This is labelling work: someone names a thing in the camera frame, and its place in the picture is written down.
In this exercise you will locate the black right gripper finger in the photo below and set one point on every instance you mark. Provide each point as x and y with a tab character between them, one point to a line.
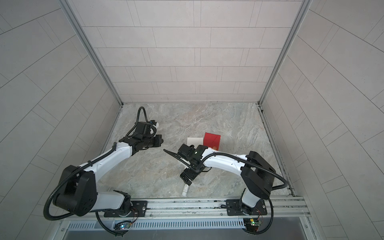
178	157
187	176

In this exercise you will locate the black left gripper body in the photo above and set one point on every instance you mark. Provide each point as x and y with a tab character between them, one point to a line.
154	141

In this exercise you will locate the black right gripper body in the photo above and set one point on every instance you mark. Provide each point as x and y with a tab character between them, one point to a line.
193	167

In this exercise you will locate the cream paper envelope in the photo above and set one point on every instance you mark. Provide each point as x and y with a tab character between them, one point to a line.
195	141

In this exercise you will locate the white glue stick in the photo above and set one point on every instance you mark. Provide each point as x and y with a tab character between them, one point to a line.
185	190

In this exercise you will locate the red paper envelope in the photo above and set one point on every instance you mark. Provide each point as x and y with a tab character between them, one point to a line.
212	141

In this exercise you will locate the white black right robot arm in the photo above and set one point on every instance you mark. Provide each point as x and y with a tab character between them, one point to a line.
258	175

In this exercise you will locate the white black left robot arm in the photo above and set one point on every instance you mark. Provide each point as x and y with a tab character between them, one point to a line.
77	194

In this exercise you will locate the right green circuit board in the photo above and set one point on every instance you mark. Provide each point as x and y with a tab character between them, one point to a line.
252	225

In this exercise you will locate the green circuit board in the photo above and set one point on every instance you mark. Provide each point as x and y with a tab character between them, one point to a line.
252	225
123	226

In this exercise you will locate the left green circuit board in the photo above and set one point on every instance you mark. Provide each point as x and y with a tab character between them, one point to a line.
123	226

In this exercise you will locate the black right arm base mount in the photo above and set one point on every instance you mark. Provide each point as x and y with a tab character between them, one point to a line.
236	208

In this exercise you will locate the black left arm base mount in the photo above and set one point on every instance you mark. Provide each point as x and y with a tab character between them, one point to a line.
138	209

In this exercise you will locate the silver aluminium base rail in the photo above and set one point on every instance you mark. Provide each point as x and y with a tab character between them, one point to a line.
288	218

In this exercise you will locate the silver aluminium corner post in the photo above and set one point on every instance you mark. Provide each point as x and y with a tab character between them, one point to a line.
69	13

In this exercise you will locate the silver right corner post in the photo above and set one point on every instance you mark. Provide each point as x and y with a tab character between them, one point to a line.
290	38

